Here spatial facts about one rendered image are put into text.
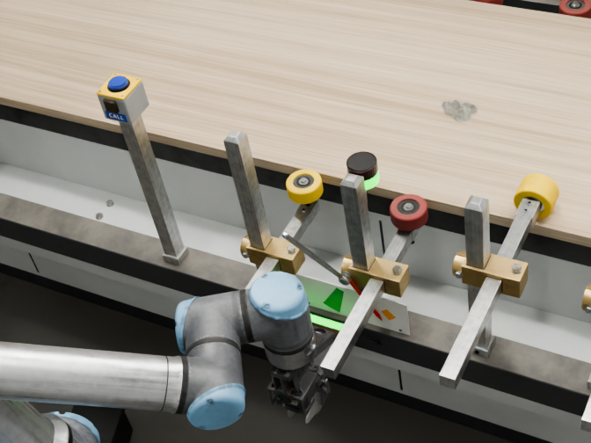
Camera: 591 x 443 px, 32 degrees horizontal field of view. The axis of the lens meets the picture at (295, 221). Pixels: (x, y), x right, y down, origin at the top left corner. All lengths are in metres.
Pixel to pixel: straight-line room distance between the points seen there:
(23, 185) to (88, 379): 1.44
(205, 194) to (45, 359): 1.10
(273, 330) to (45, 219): 1.13
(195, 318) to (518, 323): 0.89
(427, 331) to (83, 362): 0.89
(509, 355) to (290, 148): 0.68
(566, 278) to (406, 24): 0.83
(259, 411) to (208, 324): 1.36
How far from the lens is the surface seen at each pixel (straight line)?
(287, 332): 1.71
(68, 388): 1.59
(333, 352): 2.02
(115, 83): 2.14
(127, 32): 2.90
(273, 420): 3.00
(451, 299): 2.39
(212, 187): 2.57
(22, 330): 3.46
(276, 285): 1.70
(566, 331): 2.34
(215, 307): 1.71
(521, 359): 2.19
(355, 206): 2.00
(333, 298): 2.25
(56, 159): 2.88
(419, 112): 2.43
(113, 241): 2.58
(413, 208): 2.20
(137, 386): 1.60
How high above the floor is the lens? 2.46
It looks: 45 degrees down
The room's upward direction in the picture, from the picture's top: 12 degrees counter-clockwise
